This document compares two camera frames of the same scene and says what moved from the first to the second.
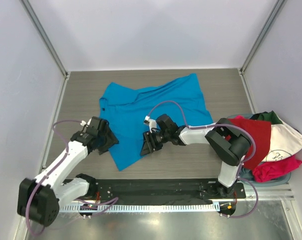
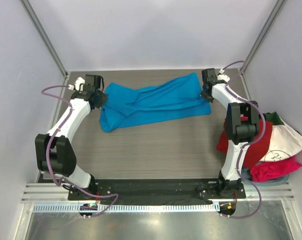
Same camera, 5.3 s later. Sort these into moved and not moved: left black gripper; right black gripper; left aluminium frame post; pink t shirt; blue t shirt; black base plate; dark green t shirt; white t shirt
Moved: right black gripper; left black gripper; blue t shirt
Not moved: black base plate; left aluminium frame post; white t shirt; pink t shirt; dark green t shirt
